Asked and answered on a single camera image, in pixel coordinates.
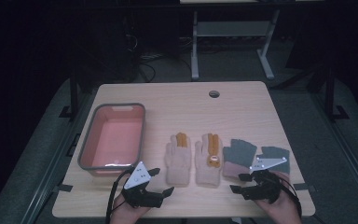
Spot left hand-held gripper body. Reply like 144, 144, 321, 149
120, 161, 164, 209

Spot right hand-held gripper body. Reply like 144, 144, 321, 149
243, 157, 288, 204

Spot cables on floor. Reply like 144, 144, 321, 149
138, 53, 158, 82

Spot beige glove with orange fingers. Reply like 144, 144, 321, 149
164, 132, 192, 188

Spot person's right hand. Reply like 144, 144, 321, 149
255, 172, 302, 224

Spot gray and pink fingerless glove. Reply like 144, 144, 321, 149
255, 146, 291, 175
222, 138, 258, 180

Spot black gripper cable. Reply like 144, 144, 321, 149
105, 167, 135, 224
279, 176, 303, 218

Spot white metal table frame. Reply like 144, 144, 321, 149
190, 8, 281, 80

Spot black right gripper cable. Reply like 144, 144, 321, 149
279, 176, 303, 218

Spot pink basin with gray rim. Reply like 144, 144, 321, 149
77, 103, 146, 177

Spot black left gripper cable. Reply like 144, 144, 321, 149
105, 167, 135, 224

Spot beige glove with bear face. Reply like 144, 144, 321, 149
194, 133, 224, 188

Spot black stand post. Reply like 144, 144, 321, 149
323, 63, 351, 123
59, 66, 80, 120

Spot black tape strip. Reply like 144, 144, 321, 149
52, 183, 75, 193
293, 183, 317, 192

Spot person's left hand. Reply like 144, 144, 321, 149
110, 195, 152, 224

